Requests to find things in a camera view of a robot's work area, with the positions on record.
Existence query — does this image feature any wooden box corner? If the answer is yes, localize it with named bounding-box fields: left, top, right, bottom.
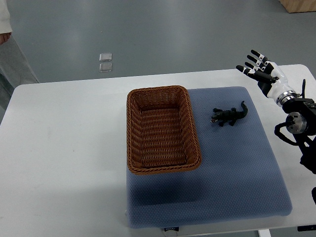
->
left=279, top=0, right=316, bottom=13

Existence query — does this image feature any lower floor plate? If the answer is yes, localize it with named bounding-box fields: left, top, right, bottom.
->
left=99, top=62, right=113, bottom=72

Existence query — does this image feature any black table controller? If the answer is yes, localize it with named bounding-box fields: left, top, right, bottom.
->
left=297, top=225, right=316, bottom=232

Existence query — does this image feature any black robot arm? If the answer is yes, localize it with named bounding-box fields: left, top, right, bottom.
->
left=275, top=91, right=316, bottom=174

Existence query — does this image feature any upper floor plate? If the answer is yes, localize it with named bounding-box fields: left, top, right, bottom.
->
left=99, top=52, right=112, bottom=62

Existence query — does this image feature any blue foam mat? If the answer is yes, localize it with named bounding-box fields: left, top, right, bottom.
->
left=126, top=87, right=292, bottom=228

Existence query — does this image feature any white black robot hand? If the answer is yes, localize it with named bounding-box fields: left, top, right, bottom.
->
left=236, top=50, right=298, bottom=107

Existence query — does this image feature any person in white sweater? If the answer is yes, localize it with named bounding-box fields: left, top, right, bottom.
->
left=0, top=0, right=40, bottom=110

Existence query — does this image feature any dark toy crocodile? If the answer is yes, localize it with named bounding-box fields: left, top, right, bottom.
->
left=210, top=101, right=248, bottom=127

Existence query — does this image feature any floor plate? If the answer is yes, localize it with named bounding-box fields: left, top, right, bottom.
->
left=99, top=52, right=112, bottom=62
left=99, top=62, right=113, bottom=72

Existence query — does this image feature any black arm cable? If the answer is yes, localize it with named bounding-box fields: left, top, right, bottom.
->
left=297, top=79, right=307, bottom=98

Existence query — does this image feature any brown wicker basket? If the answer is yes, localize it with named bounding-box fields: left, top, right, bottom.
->
left=126, top=85, right=201, bottom=175

